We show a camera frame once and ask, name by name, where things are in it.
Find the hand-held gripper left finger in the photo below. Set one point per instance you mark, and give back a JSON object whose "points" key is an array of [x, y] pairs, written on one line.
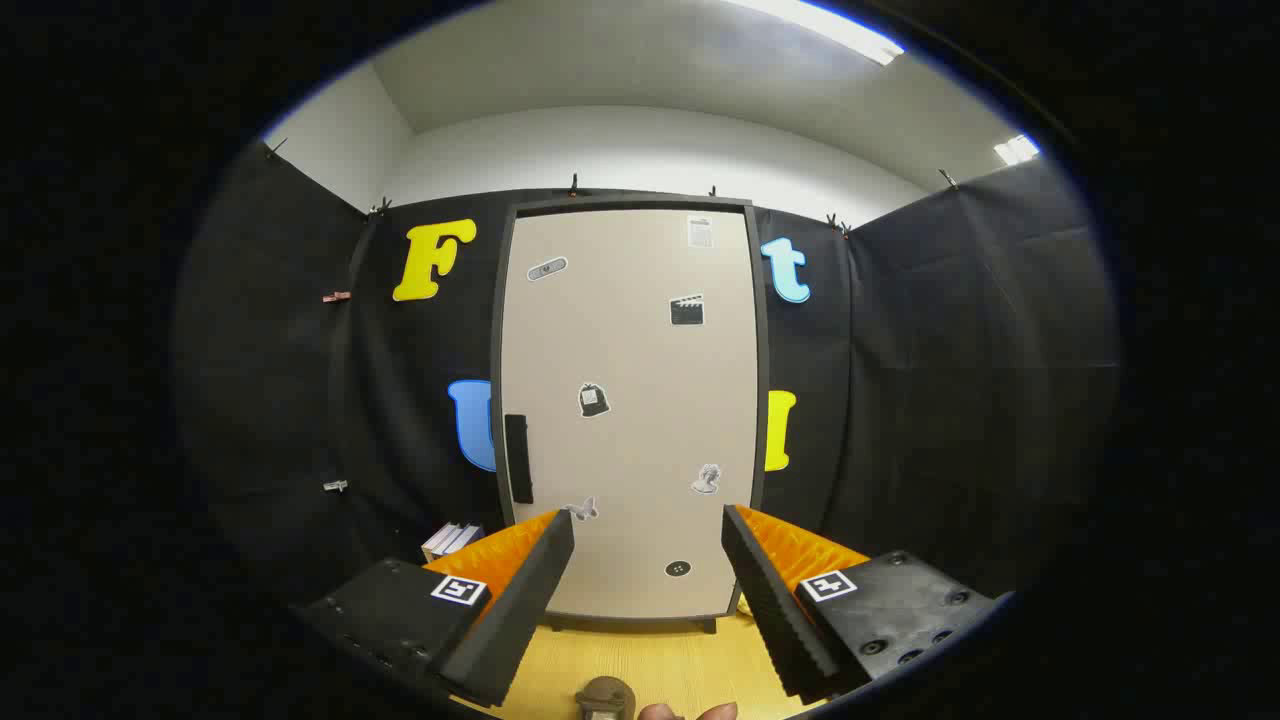
{"points": [[520, 620]]}

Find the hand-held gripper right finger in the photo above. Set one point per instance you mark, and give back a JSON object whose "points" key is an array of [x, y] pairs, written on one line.
{"points": [[775, 610]]}

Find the brown fuzzy shoe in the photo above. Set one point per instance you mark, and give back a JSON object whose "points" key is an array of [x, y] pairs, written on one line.
{"points": [[605, 692]]}

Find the dark grey shoe cabinet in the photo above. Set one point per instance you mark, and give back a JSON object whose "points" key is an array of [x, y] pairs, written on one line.
{"points": [[763, 400]]}

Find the beige shoe cabinet door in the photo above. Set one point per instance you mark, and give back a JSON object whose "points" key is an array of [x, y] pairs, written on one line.
{"points": [[630, 330]]}

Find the white book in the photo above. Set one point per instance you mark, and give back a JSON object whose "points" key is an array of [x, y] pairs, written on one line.
{"points": [[438, 542]]}

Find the black backdrop cloth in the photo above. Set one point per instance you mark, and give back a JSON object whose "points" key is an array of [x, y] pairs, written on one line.
{"points": [[950, 400]]}

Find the small ceiling light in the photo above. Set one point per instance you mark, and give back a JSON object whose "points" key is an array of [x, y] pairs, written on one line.
{"points": [[1015, 150]]}

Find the long ceiling light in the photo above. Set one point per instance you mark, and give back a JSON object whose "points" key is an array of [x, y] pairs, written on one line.
{"points": [[830, 28]]}

